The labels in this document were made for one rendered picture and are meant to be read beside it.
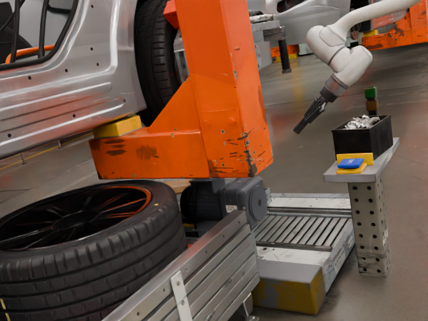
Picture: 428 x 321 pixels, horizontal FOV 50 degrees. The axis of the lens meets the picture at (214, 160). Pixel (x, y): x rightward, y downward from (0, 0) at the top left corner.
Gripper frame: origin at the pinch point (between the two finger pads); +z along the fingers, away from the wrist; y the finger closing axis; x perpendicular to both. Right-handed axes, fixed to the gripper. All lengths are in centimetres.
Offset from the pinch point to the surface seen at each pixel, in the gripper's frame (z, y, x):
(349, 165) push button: -13, -55, -2
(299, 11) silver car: -21, 247, -15
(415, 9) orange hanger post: -88, 318, -125
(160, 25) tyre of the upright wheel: -2, -7, 74
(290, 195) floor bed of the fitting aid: 40, 23, -30
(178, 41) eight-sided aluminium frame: -2, -10, 65
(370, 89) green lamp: -32.0, -17.4, -5.1
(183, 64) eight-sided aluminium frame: 4, -12, 58
